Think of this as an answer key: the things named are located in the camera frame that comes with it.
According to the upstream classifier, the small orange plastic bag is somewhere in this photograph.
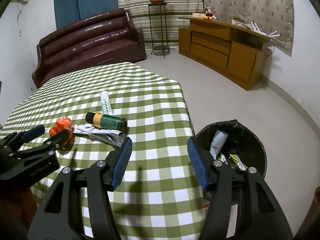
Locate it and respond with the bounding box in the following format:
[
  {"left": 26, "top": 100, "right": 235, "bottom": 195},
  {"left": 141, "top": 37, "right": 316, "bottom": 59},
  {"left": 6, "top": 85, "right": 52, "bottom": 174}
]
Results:
[{"left": 49, "top": 116, "right": 75, "bottom": 145}]

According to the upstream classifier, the green glass bottle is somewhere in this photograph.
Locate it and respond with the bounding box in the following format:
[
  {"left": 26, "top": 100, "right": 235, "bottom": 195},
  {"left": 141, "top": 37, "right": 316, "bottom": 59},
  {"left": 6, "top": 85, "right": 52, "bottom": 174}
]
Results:
[{"left": 85, "top": 112, "right": 127, "bottom": 132}]

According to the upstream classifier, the white green snack wrapper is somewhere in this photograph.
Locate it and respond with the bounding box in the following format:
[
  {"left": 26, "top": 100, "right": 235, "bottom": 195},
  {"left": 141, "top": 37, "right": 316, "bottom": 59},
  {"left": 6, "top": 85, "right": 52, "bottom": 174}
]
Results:
[{"left": 217, "top": 153, "right": 247, "bottom": 171}]

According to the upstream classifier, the grey white wrapper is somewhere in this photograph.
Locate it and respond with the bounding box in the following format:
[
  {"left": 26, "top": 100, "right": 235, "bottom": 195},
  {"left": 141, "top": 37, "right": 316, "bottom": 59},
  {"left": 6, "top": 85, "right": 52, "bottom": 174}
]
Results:
[{"left": 73, "top": 124, "right": 126, "bottom": 147}]

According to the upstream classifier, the white toothpaste tube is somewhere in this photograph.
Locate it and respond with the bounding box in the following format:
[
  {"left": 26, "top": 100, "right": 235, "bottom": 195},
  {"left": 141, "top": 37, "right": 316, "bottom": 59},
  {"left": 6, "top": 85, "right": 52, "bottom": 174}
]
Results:
[{"left": 100, "top": 91, "right": 113, "bottom": 115}]

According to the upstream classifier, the black lined trash bin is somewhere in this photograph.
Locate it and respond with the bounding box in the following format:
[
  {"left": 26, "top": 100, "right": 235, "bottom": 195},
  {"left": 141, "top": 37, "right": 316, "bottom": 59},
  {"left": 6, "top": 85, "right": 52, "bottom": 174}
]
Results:
[{"left": 194, "top": 119, "right": 267, "bottom": 205}]

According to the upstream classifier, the wooden chair edge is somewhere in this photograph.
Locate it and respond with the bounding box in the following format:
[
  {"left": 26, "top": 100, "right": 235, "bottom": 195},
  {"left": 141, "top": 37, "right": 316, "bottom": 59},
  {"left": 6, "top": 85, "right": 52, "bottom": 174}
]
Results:
[{"left": 301, "top": 187, "right": 319, "bottom": 234}]

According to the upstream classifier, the dark red leather sofa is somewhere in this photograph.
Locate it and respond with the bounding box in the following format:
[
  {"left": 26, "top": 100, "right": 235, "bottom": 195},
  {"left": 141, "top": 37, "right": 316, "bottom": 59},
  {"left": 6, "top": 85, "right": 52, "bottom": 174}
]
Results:
[{"left": 32, "top": 8, "right": 147, "bottom": 88}]

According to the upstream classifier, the black metal plant stand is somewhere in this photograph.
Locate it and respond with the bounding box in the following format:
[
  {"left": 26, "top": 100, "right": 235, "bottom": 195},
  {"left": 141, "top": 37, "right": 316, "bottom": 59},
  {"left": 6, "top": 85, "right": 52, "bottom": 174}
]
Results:
[{"left": 148, "top": 2, "right": 170, "bottom": 58}]

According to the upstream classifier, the striped curtain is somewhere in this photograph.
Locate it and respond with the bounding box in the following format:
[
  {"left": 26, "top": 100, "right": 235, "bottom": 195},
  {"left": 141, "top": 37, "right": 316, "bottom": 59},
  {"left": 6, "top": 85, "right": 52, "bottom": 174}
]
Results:
[{"left": 118, "top": 0, "right": 203, "bottom": 50}]

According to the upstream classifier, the wooden TV cabinet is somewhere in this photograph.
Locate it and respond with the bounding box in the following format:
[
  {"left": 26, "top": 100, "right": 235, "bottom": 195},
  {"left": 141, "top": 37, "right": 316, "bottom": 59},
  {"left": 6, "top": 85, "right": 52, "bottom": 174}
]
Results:
[{"left": 178, "top": 17, "right": 270, "bottom": 90}]

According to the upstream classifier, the cream box on cabinet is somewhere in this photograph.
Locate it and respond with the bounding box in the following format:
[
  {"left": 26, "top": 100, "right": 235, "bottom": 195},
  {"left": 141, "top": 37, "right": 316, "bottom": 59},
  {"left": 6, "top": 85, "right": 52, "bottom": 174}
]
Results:
[{"left": 192, "top": 13, "right": 207, "bottom": 20}]

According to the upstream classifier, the small plush toy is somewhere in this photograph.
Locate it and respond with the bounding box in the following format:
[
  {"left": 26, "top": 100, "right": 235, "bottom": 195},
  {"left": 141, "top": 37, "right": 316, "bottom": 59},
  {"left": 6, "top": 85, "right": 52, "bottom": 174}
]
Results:
[{"left": 204, "top": 8, "right": 216, "bottom": 20}]

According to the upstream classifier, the beige diamond pattern curtain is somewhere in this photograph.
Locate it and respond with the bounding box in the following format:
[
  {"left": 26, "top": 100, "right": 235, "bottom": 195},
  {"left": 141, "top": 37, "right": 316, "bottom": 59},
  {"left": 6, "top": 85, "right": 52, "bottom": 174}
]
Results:
[{"left": 203, "top": 0, "right": 295, "bottom": 51}]

